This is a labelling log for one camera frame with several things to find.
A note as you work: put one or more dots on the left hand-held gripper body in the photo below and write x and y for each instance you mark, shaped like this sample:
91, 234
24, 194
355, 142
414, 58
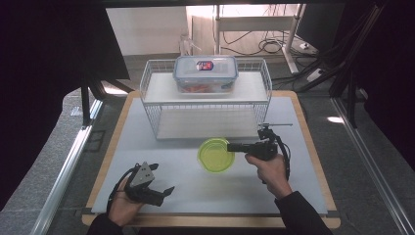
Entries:
143, 186

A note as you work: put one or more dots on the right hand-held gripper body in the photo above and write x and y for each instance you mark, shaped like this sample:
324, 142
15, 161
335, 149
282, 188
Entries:
264, 147

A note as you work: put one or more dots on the green round container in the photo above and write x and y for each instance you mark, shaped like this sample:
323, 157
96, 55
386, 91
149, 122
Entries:
213, 156

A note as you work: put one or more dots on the clear food container blue rim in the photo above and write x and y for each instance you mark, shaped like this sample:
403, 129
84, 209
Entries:
205, 73

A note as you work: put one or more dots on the person's left hand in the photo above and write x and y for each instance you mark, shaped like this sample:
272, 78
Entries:
124, 205

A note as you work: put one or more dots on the person's right hand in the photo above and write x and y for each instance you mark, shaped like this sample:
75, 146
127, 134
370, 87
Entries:
272, 174

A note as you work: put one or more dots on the grey table mat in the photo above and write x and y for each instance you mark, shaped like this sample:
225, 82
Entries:
195, 192

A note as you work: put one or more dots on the black floor grate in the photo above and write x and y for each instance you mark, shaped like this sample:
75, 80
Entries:
95, 141

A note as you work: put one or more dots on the white power strip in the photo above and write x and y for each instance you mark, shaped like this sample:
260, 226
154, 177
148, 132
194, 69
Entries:
314, 75

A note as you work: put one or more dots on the black metal stand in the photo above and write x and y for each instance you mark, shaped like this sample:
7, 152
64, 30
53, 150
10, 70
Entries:
351, 91
85, 104

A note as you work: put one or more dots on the clear spray bottle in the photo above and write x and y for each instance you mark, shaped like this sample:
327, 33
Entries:
186, 44

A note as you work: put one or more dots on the dark monitor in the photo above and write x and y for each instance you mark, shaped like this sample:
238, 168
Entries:
318, 26

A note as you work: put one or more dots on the dark curtain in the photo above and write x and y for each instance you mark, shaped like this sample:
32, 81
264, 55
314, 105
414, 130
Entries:
394, 81
49, 81

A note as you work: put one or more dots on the aluminium rail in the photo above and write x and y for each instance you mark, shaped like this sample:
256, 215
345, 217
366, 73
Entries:
65, 176
368, 156

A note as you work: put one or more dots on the white desk frame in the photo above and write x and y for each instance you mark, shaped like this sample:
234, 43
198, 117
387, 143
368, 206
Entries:
254, 23

